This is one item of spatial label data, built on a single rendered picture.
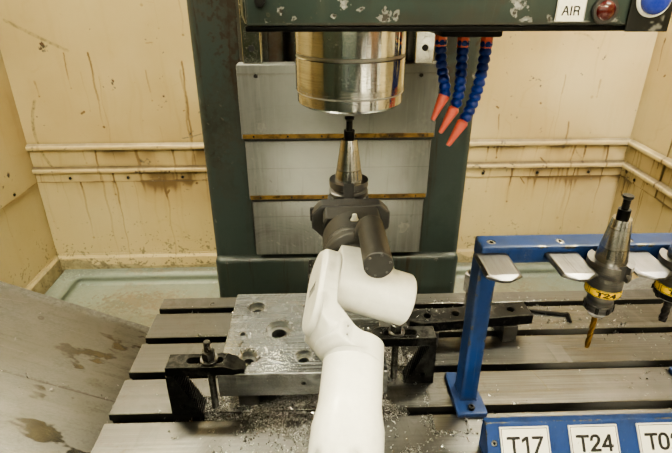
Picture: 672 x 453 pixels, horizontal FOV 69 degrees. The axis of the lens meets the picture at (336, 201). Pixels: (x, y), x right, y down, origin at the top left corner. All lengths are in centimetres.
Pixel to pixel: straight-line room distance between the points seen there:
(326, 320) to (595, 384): 68
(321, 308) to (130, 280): 146
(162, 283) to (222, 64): 95
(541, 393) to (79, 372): 108
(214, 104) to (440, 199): 64
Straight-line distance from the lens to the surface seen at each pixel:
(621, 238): 79
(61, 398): 139
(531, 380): 106
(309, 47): 68
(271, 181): 126
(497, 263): 76
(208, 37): 123
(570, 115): 181
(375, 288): 58
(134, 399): 103
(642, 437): 98
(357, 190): 77
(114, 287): 195
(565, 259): 81
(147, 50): 165
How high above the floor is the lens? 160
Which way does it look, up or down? 25 degrees down
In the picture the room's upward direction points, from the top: straight up
